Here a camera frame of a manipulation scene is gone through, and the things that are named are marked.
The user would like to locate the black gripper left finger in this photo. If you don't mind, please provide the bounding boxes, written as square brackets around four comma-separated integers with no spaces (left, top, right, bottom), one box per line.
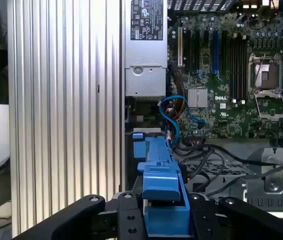
[12,191,149,240]

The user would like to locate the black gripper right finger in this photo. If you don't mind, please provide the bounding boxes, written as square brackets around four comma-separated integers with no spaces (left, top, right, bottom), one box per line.
[188,192,283,240]

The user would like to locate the hard disk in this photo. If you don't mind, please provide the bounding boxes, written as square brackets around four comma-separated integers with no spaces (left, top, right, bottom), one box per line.
[141,134,192,238]

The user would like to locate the black disk wire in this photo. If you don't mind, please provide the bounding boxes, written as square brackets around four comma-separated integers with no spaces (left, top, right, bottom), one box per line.
[201,143,283,176]
[173,136,222,193]

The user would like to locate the blue disk carrier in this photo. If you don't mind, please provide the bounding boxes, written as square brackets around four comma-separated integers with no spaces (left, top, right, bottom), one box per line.
[130,132,148,160]

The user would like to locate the black RAM slot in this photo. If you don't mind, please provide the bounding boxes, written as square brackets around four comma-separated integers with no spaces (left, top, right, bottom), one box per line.
[238,34,244,104]
[233,34,239,104]
[229,34,235,104]
[242,34,249,104]

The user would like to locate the black expansion slot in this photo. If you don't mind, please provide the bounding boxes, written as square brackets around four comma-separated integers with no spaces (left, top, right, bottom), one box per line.
[184,29,192,71]
[221,29,229,74]

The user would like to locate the white expansion slot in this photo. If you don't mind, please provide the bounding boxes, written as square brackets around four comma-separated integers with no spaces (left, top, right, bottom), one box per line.
[177,26,184,67]

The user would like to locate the metal drive cage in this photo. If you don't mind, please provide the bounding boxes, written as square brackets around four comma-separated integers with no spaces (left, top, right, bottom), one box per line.
[181,147,283,214]

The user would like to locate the black PC case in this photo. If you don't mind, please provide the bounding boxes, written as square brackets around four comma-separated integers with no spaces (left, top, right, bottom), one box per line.
[120,0,283,218]

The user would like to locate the green motherboard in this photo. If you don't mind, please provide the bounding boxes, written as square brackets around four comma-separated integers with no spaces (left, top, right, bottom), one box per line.
[167,9,283,140]

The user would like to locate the silver chipset heatsink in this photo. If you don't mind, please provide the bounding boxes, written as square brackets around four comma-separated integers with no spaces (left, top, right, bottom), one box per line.
[187,87,209,109]

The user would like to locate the metal socket cover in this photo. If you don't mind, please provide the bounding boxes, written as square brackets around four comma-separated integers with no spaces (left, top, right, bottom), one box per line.
[253,89,283,121]

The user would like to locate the CPU socket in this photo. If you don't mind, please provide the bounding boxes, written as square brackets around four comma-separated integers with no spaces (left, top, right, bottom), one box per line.
[247,52,283,91]

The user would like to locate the silver power supply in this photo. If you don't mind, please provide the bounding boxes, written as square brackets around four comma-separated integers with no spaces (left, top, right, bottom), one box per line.
[124,0,169,98]

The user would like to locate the person's clothed trunk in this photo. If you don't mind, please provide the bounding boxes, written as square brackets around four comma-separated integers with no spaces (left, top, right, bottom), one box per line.
[0,0,10,105]

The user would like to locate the coloured power wire bundle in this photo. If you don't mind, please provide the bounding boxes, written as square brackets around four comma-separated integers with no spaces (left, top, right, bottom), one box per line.
[165,62,185,151]

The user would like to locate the blue wire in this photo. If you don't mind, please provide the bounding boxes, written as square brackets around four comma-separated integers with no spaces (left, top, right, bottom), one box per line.
[159,95,206,149]

